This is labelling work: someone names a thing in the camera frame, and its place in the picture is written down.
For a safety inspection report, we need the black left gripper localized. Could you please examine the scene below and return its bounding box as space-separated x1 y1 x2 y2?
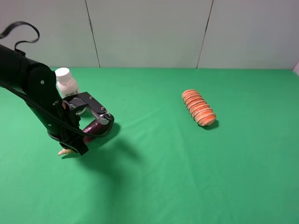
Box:
47 97 89 155

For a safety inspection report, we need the purple eggplant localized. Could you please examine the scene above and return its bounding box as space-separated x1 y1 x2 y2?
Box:
57 114 114 156

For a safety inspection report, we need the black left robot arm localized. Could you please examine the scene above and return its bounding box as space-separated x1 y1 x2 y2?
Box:
0 46 88 155

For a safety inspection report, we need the white milk bottle green label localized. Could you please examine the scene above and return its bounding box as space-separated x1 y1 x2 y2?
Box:
55 68 80 98

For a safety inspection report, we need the orange striped sliced bread roll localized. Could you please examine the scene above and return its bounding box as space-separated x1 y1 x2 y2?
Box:
182 90 216 126

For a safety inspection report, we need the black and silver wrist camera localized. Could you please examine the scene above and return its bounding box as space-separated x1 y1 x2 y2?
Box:
64 92 114 125

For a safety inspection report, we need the black camera cable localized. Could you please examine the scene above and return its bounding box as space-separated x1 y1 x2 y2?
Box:
0 21 115 138

